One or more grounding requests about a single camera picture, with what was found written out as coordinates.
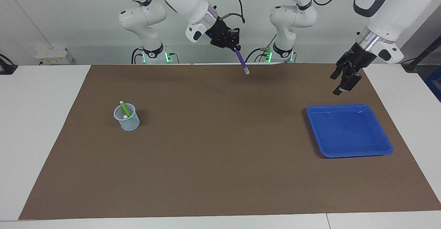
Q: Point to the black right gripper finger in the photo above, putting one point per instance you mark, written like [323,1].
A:
[225,46]
[235,37]

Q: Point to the black stand pole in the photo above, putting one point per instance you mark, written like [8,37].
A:
[422,55]

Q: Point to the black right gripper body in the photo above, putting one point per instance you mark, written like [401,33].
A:
[220,34]

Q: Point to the white power strip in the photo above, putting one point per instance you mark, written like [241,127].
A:
[51,55]

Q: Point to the black clamp mount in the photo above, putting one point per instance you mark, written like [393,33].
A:
[7,67]

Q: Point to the purple pen white cap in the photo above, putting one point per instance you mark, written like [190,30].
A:
[242,61]

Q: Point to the blue box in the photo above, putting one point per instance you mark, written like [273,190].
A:
[434,87]

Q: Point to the clear plastic cup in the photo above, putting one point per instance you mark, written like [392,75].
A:
[130,125]

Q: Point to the green pen white cap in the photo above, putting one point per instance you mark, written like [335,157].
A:
[124,109]

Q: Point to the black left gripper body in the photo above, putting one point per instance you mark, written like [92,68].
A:
[360,58]

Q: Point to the blue plastic tray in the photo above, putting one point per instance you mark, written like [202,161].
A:
[348,132]

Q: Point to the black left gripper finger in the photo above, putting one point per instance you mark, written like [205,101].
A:
[349,82]
[339,71]

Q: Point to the brown table mat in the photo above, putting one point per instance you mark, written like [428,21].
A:
[220,153]

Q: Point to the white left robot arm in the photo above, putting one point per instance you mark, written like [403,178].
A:
[392,11]

